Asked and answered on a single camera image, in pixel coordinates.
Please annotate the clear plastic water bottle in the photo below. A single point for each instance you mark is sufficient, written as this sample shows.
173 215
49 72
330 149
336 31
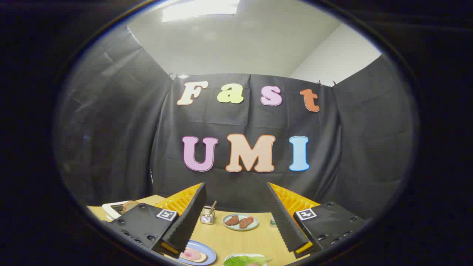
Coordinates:
273 221

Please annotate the ceiling light panel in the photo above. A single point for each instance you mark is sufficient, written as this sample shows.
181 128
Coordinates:
199 9

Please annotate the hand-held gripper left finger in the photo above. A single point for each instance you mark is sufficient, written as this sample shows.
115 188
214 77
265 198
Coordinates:
188 221

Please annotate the black backdrop cloth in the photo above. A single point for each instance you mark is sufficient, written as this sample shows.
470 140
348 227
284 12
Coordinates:
240 118

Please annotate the pale green plate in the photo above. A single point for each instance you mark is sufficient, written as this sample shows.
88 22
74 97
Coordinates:
255 222

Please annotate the pink ham slice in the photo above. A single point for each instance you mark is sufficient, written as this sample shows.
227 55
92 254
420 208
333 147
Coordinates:
190 254

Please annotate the white bread slice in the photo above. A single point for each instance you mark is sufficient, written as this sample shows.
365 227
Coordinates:
204 258

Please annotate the toasted bread slice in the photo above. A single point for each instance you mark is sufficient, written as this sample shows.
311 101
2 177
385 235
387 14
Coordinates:
130 205

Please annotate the white toaster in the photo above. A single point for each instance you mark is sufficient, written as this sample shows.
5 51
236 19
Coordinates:
111 209

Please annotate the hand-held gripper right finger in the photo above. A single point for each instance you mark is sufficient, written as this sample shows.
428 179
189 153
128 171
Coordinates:
284 221

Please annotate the green lettuce leaf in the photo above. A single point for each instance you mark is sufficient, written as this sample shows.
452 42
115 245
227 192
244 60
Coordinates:
244 261

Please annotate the blue plate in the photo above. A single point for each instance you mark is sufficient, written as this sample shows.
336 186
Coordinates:
210 251

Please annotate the brown meat piece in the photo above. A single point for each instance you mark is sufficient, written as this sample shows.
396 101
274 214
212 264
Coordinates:
232 220
246 222

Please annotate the white bowl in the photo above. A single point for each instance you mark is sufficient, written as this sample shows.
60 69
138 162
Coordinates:
236 255

